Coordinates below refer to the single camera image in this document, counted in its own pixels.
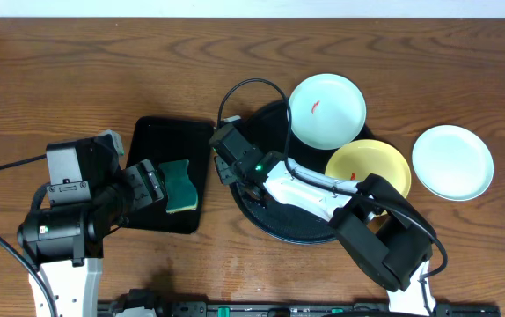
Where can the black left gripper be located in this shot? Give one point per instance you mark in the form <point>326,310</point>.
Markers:
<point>148,185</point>

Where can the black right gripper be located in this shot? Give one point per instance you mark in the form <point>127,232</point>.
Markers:
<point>226,176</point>

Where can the green and yellow sponge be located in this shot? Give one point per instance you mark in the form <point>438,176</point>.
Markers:
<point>181,193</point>

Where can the yellow plate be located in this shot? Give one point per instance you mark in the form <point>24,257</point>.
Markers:
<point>356,160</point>

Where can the pale green plate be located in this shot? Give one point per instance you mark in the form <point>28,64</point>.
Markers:
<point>453,163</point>

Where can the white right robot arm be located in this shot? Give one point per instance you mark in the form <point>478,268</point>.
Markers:
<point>381,231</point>

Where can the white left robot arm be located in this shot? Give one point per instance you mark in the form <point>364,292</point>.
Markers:
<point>62,235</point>

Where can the black rectangular tray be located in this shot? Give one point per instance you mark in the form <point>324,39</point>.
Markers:
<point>162,140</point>

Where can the light blue plate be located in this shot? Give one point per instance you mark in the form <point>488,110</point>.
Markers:
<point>327,110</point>

